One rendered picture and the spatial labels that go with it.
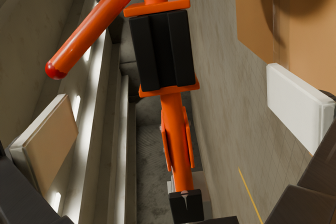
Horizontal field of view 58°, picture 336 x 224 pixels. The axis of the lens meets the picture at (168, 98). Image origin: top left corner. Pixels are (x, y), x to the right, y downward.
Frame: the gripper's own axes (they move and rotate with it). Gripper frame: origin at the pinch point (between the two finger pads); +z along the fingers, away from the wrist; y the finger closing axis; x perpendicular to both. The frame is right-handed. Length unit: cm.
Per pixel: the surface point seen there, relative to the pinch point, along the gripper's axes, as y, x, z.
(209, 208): 2.5, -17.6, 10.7
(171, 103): 0.0, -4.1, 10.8
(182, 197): -0.3, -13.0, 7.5
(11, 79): -290, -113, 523
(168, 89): -0.1, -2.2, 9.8
